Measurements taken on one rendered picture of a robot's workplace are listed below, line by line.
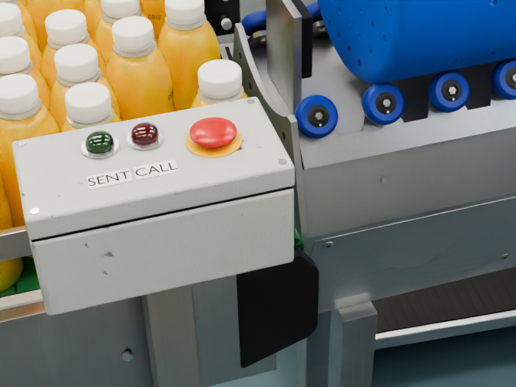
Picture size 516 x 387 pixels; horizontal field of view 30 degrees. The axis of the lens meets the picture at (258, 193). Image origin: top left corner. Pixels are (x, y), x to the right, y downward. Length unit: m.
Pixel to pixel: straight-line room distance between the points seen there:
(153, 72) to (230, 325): 0.26
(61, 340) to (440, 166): 0.45
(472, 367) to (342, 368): 0.76
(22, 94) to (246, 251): 0.25
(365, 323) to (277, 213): 0.54
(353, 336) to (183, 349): 0.45
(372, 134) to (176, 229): 0.37
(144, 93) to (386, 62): 0.24
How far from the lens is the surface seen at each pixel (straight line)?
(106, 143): 0.74
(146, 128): 0.74
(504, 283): 2.01
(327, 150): 1.02
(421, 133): 1.06
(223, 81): 0.85
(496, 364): 2.06
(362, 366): 1.33
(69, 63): 0.89
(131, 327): 0.95
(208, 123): 0.74
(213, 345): 0.99
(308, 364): 1.52
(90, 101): 0.84
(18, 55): 0.92
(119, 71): 0.94
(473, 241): 1.22
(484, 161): 1.11
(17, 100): 0.86
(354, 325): 1.26
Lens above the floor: 1.54
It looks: 40 degrees down
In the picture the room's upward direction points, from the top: 2 degrees counter-clockwise
